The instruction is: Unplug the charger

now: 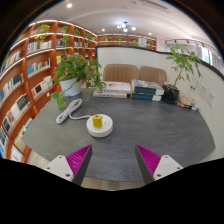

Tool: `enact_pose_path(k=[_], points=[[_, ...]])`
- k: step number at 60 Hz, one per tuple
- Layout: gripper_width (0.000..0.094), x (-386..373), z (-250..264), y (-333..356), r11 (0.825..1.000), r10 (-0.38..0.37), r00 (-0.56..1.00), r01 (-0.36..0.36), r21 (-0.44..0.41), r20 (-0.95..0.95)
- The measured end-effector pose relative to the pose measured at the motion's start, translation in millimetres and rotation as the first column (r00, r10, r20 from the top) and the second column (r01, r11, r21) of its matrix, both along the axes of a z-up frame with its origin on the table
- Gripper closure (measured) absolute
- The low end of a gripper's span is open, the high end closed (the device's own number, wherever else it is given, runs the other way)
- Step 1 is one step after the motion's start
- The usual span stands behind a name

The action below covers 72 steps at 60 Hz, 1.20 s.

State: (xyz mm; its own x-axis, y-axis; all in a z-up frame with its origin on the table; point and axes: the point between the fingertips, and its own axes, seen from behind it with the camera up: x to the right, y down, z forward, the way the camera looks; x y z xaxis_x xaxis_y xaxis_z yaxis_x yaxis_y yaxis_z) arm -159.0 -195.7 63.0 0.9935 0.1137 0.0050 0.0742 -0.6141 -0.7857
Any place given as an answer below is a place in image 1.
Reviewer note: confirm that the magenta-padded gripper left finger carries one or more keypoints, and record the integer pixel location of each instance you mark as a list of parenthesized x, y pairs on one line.
[(61, 166)]

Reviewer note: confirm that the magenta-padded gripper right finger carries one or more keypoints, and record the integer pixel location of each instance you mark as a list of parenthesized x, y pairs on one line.
[(166, 165)]

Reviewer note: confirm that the round white power strip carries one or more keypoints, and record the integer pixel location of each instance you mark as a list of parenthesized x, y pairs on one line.
[(100, 130)]

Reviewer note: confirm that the small stack of books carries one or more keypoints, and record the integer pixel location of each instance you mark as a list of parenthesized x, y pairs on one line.
[(186, 104)]

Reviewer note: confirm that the tall plant in black pot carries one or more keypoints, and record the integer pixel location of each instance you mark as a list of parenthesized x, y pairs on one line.
[(170, 93)]

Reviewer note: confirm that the large dark-spined book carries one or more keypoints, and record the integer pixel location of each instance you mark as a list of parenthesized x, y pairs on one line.
[(143, 96), (146, 86)]

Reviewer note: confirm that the brown upholstered chair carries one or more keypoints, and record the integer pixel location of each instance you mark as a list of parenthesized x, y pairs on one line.
[(153, 74), (120, 73)]

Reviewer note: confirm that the pothos plant in white pot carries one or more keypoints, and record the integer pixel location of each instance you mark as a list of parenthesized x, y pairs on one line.
[(75, 68)]

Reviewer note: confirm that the orange wooden bookshelf unit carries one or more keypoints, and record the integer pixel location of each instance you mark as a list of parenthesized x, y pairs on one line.
[(36, 66)]

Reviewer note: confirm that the white sheer curtain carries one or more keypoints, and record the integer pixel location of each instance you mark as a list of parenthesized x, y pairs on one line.
[(216, 61), (180, 48)]

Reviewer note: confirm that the white framed sign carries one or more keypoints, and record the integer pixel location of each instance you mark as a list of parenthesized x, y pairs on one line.
[(142, 42)]

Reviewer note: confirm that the orange wooden plant shelf unit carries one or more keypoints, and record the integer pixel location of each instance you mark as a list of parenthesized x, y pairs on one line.
[(126, 35)]

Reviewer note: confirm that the multi-bulb ceiling lamp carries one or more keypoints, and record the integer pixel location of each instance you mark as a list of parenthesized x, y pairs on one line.
[(124, 26)]

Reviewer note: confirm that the recessed ceiling lights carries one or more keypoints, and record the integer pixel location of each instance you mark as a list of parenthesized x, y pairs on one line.
[(69, 5)]

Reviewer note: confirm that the ceiling air vent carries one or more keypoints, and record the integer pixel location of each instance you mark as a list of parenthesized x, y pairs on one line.
[(153, 4)]

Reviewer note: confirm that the white wall socket panel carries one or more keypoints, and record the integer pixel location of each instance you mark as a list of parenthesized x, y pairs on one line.
[(211, 98), (203, 91)]

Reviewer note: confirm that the black track light rail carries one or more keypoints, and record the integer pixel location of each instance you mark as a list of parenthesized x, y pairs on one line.
[(186, 40)]

